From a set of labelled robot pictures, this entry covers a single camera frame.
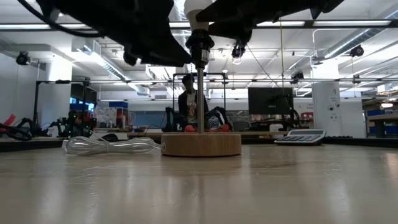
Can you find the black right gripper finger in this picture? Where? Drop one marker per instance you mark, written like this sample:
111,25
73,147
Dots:
217,12

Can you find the white globe lightbulb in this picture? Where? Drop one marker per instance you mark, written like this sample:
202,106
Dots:
192,15

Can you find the round wooden lamp base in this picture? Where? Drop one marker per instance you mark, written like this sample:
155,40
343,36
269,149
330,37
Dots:
202,146

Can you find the robot arm with green lights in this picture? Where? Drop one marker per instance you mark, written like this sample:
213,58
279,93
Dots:
73,124

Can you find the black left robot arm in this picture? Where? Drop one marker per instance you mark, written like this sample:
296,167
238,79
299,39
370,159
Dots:
77,12

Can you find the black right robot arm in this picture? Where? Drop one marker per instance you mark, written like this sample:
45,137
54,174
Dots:
326,3

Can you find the person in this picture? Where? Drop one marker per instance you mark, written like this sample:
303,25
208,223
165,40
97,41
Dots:
186,102

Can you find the black computer monitor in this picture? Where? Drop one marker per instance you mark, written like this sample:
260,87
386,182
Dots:
267,101

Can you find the grey desk calculator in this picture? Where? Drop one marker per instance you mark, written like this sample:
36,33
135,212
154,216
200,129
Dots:
300,137

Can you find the red plastic piece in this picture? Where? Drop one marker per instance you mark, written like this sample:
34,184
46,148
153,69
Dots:
6,121

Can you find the black metal rig frame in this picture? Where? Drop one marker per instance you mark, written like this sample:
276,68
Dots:
62,82
214,74

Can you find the black ceiling camera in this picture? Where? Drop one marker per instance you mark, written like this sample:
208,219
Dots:
357,51
23,58

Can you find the black aluminium table frame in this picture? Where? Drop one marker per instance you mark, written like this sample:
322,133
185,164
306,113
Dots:
31,144

